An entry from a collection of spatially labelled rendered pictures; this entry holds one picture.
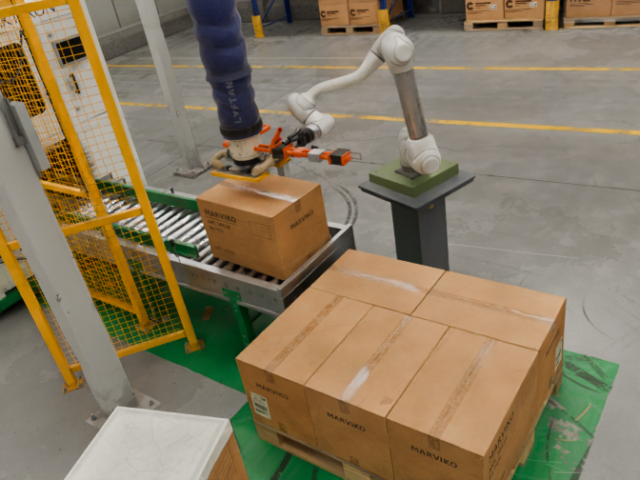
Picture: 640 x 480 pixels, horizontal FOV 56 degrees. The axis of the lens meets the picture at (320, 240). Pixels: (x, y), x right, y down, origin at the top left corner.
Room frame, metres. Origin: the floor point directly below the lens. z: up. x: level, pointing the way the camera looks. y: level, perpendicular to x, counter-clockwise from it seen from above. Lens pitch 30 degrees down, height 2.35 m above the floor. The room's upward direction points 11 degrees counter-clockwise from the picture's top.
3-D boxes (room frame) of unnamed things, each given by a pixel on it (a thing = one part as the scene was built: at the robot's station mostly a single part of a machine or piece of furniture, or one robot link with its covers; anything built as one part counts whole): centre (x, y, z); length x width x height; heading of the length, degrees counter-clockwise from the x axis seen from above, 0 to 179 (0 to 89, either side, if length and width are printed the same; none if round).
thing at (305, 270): (2.81, 0.03, 0.58); 0.70 x 0.03 x 0.06; 140
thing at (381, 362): (2.15, -0.29, 0.34); 1.20 x 1.00 x 0.40; 50
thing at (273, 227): (3.04, 0.29, 0.75); 0.60 x 0.40 x 0.40; 46
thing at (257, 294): (3.32, 1.13, 0.50); 2.31 x 0.05 x 0.19; 50
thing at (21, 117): (2.60, 1.19, 1.62); 0.20 x 0.05 x 0.30; 50
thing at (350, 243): (2.81, 0.03, 0.48); 0.70 x 0.03 x 0.15; 140
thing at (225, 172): (2.97, 0.36, 1.11); 0.34 x 0.10 x 0.05; 50
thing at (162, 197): (4.00, 1.02, 0.60); 1.60 x 0.10 x 0.09; 50
